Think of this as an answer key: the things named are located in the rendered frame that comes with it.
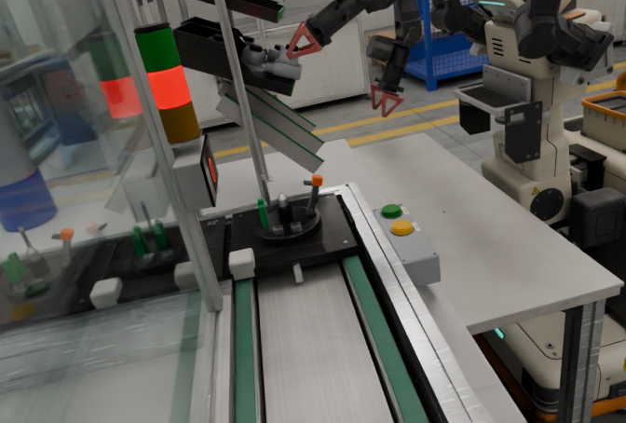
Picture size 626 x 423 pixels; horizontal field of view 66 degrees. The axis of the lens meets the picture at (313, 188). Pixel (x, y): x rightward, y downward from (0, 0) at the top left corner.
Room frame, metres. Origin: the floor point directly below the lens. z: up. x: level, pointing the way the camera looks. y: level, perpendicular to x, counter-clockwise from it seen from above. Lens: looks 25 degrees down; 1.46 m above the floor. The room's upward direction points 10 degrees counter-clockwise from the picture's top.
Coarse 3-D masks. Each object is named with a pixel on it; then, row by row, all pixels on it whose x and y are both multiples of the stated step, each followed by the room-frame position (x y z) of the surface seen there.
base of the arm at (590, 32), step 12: (576, 24) 1.03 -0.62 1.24; (576, 36) 1.02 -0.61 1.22; (588, 36) 1.01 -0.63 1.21; (600, 36) 1.01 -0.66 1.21; (612, 36) 1.00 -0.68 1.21; (564, 48) 1.02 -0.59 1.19; (576, 48) 1.01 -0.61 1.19; (588, 48) 1.01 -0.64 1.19; (600, 48) 0.99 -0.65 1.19; (552, 60) 1.10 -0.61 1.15; (564, 60) 1.04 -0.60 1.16; (576, 60) 1.02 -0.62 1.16; (588, 60) 1.01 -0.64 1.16
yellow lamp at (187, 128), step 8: (184, 104) 0.65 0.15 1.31; (192, 104) 0.67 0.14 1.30; (160, 112) 0.65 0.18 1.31; (168, 112) 0.64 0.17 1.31; (176, 112) 0.64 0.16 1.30; (184, 112) 0.65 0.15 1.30; (192, 112) 0.66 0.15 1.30; (168, 120) 0.64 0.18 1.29; (176, 120) 0.64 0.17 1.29; (184, 120) 0.64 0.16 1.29; (192, 120) 0.65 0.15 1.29; (168, 128) 0.64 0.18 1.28; (176, 128) 0.64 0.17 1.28; (184, 128) 0.64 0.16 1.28; (192, 128) 0.65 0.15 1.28; (168, 136) 0.65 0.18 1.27; (176, 136) 0.64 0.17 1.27; (184, 136) 0.64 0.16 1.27; (192, 136) 0.65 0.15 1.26
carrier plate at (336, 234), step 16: (272, 208) 0.97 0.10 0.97; (320, 208) 0.92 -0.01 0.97; (336, 208) 0.91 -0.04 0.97; (240, 224) 0.92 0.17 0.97; (336, 224) 0.84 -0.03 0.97; (240, 240) 0.85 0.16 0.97; (256, 240) 0.84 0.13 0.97; (320, 240) 0.79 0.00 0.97; (336, 240) 0.78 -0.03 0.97; (352, 240) 0.77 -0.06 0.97; (256, 256) 0.78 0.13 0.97; (272, 256) 0.77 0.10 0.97; (288, 256) 0.76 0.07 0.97; (304, 256) 0.75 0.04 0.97; (320, 256) 0.75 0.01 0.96; (336, 256) 0.75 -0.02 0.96; (256, 272) 0.74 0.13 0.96; (272, 272) 0.74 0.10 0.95
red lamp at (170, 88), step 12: (156, 72) 0.64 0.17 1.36; (168, 72) 0.64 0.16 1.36; (180, 72) 0.66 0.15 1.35; (156, 84) 0.64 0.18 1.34; (168, 84) 0.64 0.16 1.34; (180, 84) 0.65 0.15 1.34; (156, 96) 0.64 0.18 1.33; (168, 96) 0.64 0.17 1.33; (180, 96) 0.65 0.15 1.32; (168, 108) 0.64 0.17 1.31
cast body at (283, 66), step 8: (280, 48) 1.10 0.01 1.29; (288, 48) 1.11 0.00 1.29; (296, 48) 1.11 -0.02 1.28; (280, 56) 1.10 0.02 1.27; (272, 64) 1.12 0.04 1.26; (280, 64) 1.10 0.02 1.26; (288, 64) 1.10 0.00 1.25; (296, 64) 1.10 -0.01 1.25; (272, 72) 1.12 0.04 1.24; (280, 72) 1.10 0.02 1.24; (288, 72) 1.10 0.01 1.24; (296, 72) 1.10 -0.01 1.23
